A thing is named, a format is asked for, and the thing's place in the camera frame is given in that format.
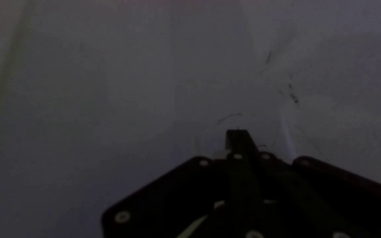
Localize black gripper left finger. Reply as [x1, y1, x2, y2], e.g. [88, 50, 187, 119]
[101, 128, 244, 238]

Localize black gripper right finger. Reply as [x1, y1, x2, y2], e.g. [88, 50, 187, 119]
[242, 128, 381, 238]

